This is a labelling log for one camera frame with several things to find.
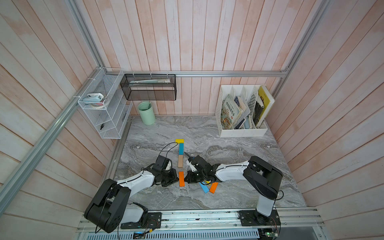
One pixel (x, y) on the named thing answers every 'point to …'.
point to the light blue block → (204, 187)
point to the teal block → (181, 148)
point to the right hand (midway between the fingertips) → (183, 180)
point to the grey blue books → (245, 121)
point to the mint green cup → (146, 113)
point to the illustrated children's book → (231, 111)
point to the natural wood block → (180, 161)
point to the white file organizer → (249, 94)
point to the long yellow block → (207, 182)
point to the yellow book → (265, 102)
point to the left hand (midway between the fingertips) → (178, 181)
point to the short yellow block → (179, 141)
